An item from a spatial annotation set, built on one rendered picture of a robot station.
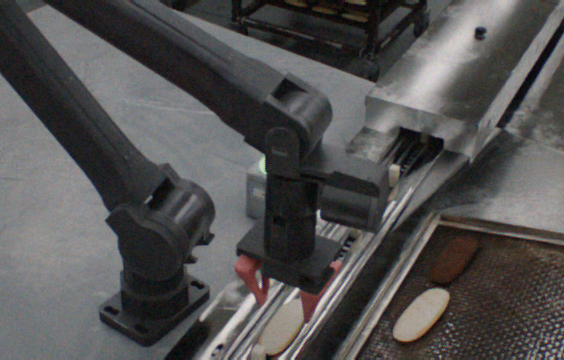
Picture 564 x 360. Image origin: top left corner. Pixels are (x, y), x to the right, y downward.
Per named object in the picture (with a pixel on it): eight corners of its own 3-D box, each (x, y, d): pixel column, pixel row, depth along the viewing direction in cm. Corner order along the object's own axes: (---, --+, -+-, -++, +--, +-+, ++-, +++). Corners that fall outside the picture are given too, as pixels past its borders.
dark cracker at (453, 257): (455, 235, 116) (454, 228, 116) (483, 242, 114) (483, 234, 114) (422, 279, 109) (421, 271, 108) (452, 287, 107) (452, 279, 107)
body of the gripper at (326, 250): (262, 228, 106) (263, 175, 102) (342, 256, 102) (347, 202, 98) (234, 259, 101) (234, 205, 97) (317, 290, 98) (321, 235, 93)
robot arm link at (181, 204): (147, 245, 114) (126, 271, 109) (143, 177, 108) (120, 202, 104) (215, 264, 111) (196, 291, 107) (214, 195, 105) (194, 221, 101)
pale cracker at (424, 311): (427, 287, 108) (427, 279, 107) (457, 296, 106) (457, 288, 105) (384, 336, 101) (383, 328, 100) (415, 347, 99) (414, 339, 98)
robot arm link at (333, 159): (296, 85, 95) (265, 124, 88) (403, 108, 92) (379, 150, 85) (291, 180, 102) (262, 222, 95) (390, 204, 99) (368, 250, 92)
